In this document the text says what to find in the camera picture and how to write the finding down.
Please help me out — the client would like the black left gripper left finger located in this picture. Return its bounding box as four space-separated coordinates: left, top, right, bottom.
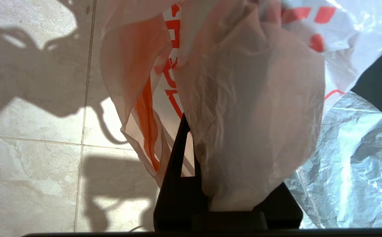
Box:
153 114 211 231

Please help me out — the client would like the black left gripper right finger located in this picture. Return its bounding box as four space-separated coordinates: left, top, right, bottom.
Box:
252 183 303 229

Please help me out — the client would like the white plastic bag orange trim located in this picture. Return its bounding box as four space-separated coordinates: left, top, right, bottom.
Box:
100 0 382 229

